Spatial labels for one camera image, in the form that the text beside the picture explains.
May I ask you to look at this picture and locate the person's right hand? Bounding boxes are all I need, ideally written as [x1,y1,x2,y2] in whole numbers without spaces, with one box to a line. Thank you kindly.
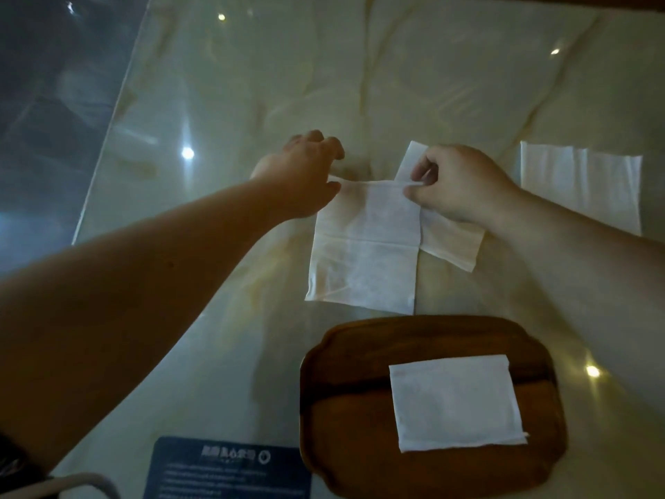
[402,143,523,229]

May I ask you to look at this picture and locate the person's left hand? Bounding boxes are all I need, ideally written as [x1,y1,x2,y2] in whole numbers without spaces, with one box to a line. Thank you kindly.
[249,129,346,222]

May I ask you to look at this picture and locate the white napkin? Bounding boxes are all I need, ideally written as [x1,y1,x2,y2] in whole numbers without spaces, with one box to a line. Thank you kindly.
[388,354,530,454]
[394,141,487,274]
[305,176,423,316]
[519,141,644,237]

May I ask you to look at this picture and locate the brown wooden tray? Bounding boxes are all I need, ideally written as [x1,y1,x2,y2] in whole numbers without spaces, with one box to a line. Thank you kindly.
[299,315,568,499]

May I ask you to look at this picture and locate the person's left forearm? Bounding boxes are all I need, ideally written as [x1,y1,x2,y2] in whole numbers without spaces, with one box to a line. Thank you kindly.
[0,176,287,473]

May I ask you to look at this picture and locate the person's right forearm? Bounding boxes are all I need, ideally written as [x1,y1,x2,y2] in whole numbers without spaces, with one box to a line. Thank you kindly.
[488,186,665,411]

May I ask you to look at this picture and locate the person's dark shirt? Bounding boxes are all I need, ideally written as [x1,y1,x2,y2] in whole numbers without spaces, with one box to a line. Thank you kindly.
[0,430,53,489]

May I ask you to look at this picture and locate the dark blue printed card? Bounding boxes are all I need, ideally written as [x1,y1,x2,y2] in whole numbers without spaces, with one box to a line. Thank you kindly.
[143,436,312,499]

